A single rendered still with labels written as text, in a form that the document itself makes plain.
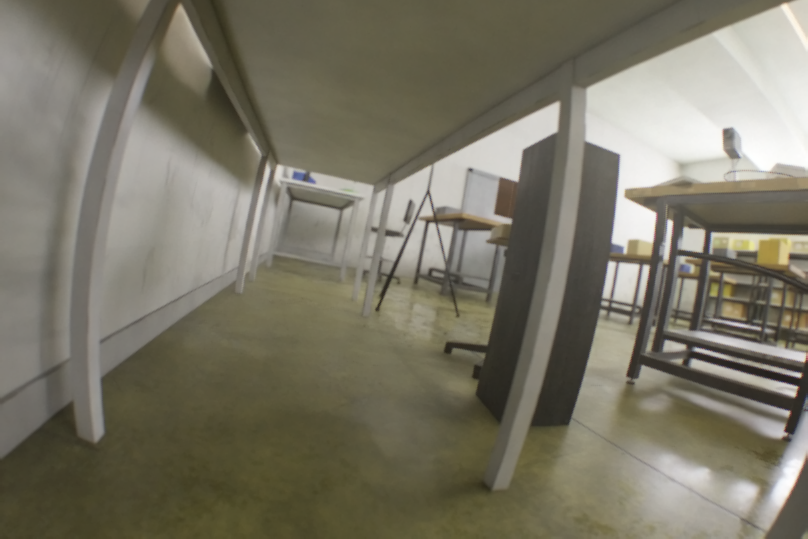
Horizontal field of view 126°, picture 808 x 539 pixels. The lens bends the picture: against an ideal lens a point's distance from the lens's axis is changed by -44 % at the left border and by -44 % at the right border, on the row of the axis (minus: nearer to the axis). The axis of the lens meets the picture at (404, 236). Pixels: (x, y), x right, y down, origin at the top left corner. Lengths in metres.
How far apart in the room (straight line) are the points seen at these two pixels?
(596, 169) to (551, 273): 0.54
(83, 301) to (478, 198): 6.45
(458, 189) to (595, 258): 5.58
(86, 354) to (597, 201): 1.23
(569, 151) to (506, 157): 6.44
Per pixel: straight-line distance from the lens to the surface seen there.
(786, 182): 1.73
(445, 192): 6.47
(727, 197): 1.80
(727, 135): 2.01
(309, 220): 6.00
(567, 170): 0.69
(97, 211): 0.62
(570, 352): 1.11
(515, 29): 0.74
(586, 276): 1.09
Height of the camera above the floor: 0.44
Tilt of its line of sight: 2 degrees up
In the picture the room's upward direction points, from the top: 11 degrees clockwise
